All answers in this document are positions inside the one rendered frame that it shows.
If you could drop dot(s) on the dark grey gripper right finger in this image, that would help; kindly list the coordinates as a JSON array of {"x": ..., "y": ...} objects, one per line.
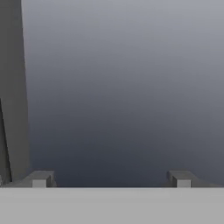
[{"x": 182, "y": 177}]

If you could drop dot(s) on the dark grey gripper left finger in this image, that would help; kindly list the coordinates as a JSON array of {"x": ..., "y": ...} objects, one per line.
[{"x": 40, "y": 177}]

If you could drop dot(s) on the grey fridge door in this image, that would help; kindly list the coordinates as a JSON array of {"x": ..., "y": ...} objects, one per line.
[{"x": 125, "y": 87}]

